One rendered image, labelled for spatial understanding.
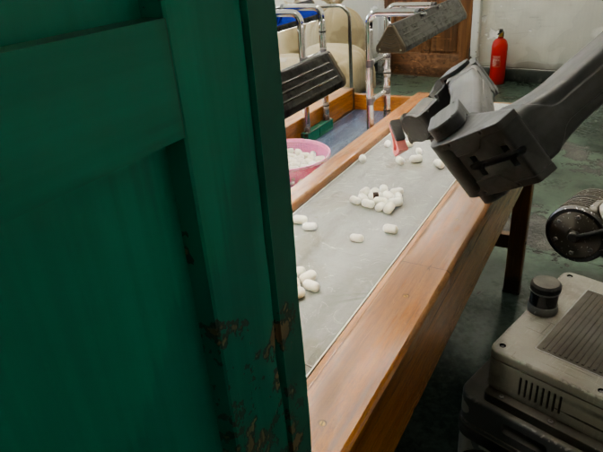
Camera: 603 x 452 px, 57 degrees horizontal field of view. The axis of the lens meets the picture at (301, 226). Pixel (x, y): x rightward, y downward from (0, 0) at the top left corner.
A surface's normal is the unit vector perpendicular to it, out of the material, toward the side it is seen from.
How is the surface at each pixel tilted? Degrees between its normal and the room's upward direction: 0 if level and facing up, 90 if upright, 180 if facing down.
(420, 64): 90
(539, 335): 0
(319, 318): 0
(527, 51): 90
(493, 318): 0
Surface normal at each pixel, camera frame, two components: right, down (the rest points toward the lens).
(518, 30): -0.56, 0.41
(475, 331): -0.07, -0.89
